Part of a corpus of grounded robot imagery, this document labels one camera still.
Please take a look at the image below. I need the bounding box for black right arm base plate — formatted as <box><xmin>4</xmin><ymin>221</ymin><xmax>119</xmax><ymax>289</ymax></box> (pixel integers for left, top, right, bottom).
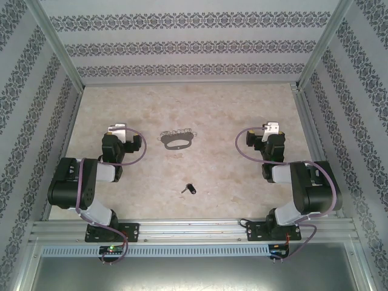
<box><xmin>246</xmin><ymin>219</ymin><xmax>303</xmax><ymax>243</ymax></box>

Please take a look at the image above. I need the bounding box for aluminium frame post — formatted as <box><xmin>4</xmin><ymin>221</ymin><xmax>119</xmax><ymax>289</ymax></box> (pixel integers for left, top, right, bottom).
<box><xmin>295</xmin><ymin>0</ymin><xmax>356</xmax><ymax>91</ymax></box>
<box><xmin>25</xmin><ymin>0</ymin><xmax>85</xmax><ymax>89</ymax></box>

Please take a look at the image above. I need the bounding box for grey slotted cable duct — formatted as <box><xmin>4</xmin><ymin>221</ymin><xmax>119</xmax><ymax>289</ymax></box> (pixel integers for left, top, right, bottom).
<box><xmin>41</xmin><ymin>244</ymin><xmax>271</xmax><ymax>257</ymax></box>

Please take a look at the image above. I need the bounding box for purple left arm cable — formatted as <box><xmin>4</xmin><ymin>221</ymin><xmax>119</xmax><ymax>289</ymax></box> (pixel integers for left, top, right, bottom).
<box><xmin>75</xmin><ymin>127</ymin><xmax>149</xmax><ymax>265</ymax></box>

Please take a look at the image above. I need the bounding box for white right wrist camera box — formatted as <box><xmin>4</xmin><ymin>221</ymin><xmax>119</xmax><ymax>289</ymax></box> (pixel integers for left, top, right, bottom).
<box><xmin>262</xmin><ymin>121</ymin><xmax>280</xmax><ymax>135</ymax></box>

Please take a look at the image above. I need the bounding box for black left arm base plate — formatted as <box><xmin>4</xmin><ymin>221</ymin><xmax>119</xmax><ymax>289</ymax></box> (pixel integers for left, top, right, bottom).
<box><xmin>84</xmin><ymin>222</ymin><xmax>141</xmax><ymax>243</ymax></box>

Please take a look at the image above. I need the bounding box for small circuit board with wires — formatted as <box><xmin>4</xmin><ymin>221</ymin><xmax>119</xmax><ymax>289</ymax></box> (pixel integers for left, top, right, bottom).
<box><xmin>269</xmin><ymin>243</ymin><xmax>291</xmax><ymax>259</ymax></box>

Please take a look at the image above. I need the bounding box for aluminium mounting rail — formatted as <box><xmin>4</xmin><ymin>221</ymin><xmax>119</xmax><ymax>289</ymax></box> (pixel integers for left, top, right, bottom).
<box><xmin>29</xmin><ymin>218</ymin><xmax>358</xmax><ymax>244</ymax></box>

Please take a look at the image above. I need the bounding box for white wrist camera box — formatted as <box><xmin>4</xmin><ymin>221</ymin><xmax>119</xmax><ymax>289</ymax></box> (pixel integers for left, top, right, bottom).
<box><xmin>105</xmin><ymin>122</ymin><xmax>128</xmax><ymax>144</ymax></box>
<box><xmin>262</xmin><ymin>121</ymin><xmax>280</xmax><ymax>135</ymax></box>

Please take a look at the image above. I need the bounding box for aluminium side rail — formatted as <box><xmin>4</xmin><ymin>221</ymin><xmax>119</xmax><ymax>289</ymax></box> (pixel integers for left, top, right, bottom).
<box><xmin>40</xmin><ymin>86</ymin><xmax>85</xmax><ymax>221</ymax></box>
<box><xmin>290</xmin><ymin>84</ymin><xmax>346</xmax><ymax>219</ymax></box>

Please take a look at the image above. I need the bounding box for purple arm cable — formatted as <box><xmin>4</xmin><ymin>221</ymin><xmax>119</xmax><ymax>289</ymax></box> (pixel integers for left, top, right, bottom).
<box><xmin>235</xmin><ymin>126</ymin><xmax>339</xmax><ymax>264</ymax></box>
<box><xmin>75</xmin><ymin>127</ymin><xmax>149</xmax><ymax>265</ymax></box>

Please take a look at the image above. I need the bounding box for grey sheet metal panel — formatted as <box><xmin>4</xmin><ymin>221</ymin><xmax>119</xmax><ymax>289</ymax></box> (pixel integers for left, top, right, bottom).
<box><xmin>28</xmin><ymin>256</ymin><xmax>373</xmax><ymax>291</ymax></box>

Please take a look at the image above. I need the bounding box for circuit board with green light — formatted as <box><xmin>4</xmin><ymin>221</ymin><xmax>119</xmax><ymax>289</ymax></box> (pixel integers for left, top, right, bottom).
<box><xmin>99</xmin><ymin>245</ymin><xmax>125</xmax><ymax>255</ymax></box>

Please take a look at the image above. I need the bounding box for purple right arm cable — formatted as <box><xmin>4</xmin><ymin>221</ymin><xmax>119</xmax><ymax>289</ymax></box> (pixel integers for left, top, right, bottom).
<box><xmin>235</xmin><ymin>126</ymin><xmax>339</xmax><ymax>264</ymax></box>

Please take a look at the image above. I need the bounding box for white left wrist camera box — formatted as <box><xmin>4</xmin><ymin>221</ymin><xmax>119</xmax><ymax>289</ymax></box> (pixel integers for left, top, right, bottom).
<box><xmin>105</xmin><ymin>122</ymin><xmax>128</xmax><ymax>144</ymax></box>

